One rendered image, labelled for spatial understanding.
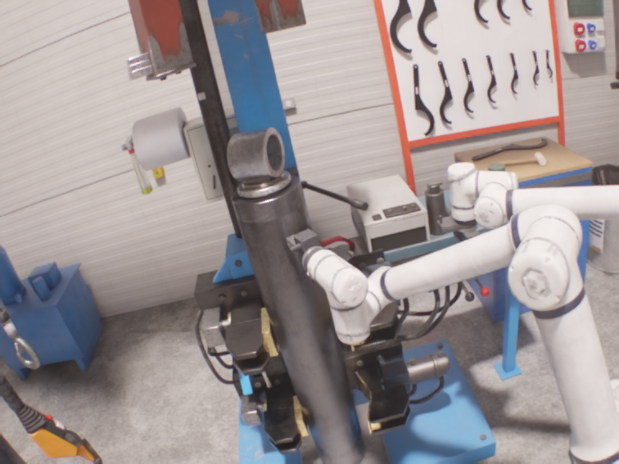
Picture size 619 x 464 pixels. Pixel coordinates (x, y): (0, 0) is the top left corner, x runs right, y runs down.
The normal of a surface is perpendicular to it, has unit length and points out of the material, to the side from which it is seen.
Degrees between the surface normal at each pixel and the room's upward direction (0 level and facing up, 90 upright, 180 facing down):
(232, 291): 90
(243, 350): 0
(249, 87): 90
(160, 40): 90
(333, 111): 90
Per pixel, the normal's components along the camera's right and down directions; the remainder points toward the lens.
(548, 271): -0.57, 0.42
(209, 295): 0.12, 0.45
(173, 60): 0.60, 0.27
